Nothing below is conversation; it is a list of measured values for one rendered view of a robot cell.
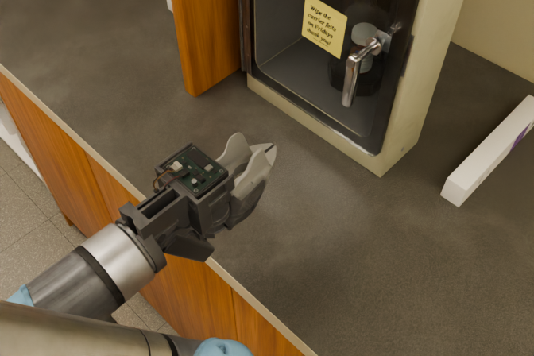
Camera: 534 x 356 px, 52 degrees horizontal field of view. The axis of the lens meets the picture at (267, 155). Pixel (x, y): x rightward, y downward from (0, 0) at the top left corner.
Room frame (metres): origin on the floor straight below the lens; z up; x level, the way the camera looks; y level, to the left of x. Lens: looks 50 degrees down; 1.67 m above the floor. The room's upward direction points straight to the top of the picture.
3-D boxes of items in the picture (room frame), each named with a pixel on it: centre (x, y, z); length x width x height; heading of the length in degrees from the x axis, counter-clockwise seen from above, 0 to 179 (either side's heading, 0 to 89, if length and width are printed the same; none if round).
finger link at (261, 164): (0.40, 0.01, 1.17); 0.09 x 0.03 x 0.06; 136
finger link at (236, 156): (0.42, 0.03, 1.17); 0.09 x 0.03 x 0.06; 136
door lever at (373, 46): (0.57, -0.13, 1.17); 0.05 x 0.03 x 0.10; 136
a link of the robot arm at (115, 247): (0.28, 0.16, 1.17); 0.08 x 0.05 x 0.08; 46
